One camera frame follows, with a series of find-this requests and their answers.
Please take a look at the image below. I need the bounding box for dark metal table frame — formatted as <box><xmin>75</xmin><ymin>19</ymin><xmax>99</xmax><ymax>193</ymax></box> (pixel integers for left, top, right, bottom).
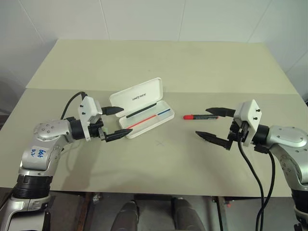
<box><xmin>47</xmin><ymin>191</ymin><xmax>295</xmax><ymax>231</ymax></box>

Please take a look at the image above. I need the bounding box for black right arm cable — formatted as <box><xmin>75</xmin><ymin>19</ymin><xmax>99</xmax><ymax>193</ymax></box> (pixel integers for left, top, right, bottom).
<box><xmin>237</xmin><ymin>133</ymin><xmax>276</xmax><ymax>231</ymax></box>

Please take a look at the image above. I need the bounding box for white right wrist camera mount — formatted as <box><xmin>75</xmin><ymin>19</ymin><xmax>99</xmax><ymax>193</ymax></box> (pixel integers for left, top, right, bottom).
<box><xmin>233</xmin><ymin>99</ymin><xmax>261</xmax><ymax>147</ymax></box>

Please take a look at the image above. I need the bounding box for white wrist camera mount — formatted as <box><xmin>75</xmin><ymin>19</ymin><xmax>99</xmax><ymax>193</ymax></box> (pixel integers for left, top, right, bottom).
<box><xmin>233</xmin><ymin>99</ymin><xmax>261</xmax><ymax>147</ymax></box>
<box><xmin>77</xmin><ymin>96</ymin><xmax>103</xmax><ymax>142</ymax></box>

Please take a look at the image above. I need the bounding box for dark rounded shape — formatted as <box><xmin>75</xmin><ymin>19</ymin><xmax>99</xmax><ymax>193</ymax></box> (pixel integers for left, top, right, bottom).
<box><xmin>172</xmin><ymin>197</ymin><xmax>205</xmax><ymax>231</ymax></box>
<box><xmin>115</xmin><ymin>201</ymin><xmax>141</xmax><ymax>231</ymax></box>

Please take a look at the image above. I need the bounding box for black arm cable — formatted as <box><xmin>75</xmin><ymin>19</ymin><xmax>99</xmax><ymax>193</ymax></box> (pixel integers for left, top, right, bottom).
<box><xmin>60</xmin><ymin>91</ymin><xmax>87</xmax><ymax>120</ymax></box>
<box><xmin>237</xmin><ymin>133</ymin><xmax>276</xmax><ymax>231</ymax></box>

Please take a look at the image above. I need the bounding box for red capped black marker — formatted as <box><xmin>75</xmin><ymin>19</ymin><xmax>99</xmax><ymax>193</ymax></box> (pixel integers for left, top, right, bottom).
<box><xmin>182</xmin><ymin>114</ymin><xmax>219</xmax><ymax>121</ymax></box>

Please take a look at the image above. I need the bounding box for white plastic pencil case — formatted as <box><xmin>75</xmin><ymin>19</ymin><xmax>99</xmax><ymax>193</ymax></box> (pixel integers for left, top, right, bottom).
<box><xmin>109</xmin><ymin>77</ymin><xmax>176</xmax><ymax>140</ymax></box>

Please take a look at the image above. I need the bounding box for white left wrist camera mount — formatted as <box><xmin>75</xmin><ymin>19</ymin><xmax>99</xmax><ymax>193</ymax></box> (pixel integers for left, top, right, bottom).
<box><xmin>77</xmin><ymin>96</ymin><xmax>103</xmax><ymax>142</ymax></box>

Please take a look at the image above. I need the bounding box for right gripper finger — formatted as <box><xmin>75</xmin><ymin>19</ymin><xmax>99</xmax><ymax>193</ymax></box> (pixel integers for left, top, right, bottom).
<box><xmin>205</xmin><ymin>107</ymin><xmax>237</xmax><ymax>118</ymax></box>
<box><xmin>195</xmin><ymin>130</ymin><xmax>233</xmax><ymax>151</ymax></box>

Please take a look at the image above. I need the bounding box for thin black pen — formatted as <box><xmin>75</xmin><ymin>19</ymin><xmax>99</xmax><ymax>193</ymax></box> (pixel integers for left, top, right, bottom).
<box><xmin>126</xmin><ymin>102</ymin><xmax>158</xmax><ymax>119</ymax></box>

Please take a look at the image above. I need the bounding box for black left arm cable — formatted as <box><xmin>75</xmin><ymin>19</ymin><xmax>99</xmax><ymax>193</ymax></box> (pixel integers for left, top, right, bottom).
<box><xmin>60</xmin><ymin>91</ymin><xmax>87</xmax><ymax>120</ymax></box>

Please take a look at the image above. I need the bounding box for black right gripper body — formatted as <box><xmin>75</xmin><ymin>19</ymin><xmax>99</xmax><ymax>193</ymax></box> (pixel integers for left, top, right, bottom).
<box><xmin>227</xmin><ymin>118</ymin><xmax>250</xmax><ymax>146</ymax></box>

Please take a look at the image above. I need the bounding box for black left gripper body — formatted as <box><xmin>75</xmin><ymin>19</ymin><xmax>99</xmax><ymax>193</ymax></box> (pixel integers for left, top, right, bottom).
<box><xmin>88</xmin><ymin>118</ymin><xmax>108</xmax><ymax>142</ymax></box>

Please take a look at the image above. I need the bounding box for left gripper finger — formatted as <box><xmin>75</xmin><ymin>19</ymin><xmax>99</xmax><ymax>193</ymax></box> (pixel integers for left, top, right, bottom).
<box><xmin>103</xmin><ymin>128</ymin><xmax>133</xmax><ymax>143</ymax></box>
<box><xmin>101</xmin><ymin>106</ymin><xmax>125</xmax><ymax>116</ymax></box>

